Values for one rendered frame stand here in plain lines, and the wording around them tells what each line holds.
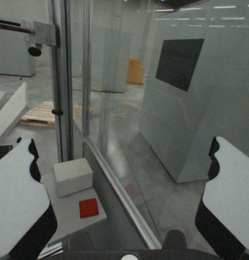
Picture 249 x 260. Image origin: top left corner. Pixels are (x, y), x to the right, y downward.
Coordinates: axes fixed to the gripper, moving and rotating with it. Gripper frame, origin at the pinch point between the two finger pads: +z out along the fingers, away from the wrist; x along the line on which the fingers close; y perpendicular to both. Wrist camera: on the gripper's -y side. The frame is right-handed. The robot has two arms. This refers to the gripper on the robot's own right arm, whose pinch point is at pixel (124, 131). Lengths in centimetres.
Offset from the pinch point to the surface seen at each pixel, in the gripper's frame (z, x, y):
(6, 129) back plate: 23.3, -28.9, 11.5
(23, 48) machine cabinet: 650, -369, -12
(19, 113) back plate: 24.9, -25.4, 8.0
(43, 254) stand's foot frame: 49, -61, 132
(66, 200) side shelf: 38, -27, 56
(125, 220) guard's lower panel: 26, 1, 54
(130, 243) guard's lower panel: 21, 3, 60
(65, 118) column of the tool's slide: 65, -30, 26
